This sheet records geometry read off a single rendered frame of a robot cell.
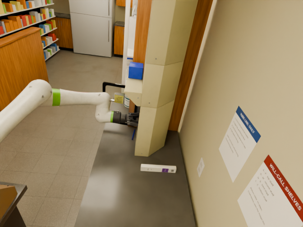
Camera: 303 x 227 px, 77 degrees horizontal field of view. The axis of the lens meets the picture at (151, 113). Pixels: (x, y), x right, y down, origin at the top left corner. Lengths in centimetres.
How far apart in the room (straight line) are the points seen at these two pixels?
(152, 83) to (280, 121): 74
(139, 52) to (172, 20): 50
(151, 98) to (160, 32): 41
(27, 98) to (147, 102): 67
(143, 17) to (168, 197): 123
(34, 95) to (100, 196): 72
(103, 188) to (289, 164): 107
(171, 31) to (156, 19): 10
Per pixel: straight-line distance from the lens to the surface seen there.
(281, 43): 81
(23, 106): 119
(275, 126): 75
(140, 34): 149
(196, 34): 153
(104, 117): 148
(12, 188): 144
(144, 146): 151
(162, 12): 110
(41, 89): 120
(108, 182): 143
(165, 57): 115
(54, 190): 262
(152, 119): 134
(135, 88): 128
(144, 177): 146
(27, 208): 258
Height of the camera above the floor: 210
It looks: 34 degrees down
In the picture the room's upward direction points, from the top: 9 degrees clockwise
